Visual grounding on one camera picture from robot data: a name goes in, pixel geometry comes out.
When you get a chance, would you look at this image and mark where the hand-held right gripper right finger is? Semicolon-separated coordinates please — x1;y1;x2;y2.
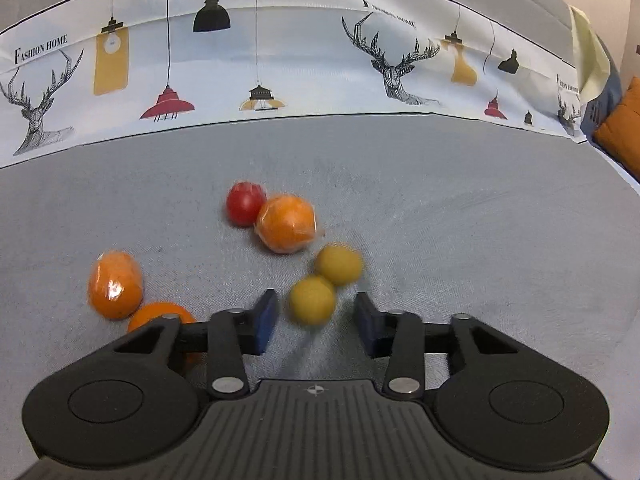
354;291;531;402

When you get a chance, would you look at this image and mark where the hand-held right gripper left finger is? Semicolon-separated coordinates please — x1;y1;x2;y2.
102;289;279;402

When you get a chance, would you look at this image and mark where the round yellow pear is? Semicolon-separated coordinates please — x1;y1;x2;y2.
288;276;337;326
314;244;364;287

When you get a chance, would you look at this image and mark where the plastic-wrapped orange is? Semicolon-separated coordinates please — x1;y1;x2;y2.
88;251;145;321
255;194;326;255

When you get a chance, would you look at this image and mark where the small red apple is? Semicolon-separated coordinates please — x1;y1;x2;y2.
226;181;267;227

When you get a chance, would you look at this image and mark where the deer and lamp printed cloth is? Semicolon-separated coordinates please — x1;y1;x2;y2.
0;0;584;171

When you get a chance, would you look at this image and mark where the orange cushion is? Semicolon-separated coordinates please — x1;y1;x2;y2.
592;77;640;175

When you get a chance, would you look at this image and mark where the blue fabric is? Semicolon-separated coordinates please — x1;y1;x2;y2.
580;35;625;136

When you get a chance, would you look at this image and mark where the cream cloth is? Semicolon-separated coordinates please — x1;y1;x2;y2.
570;5;624;107

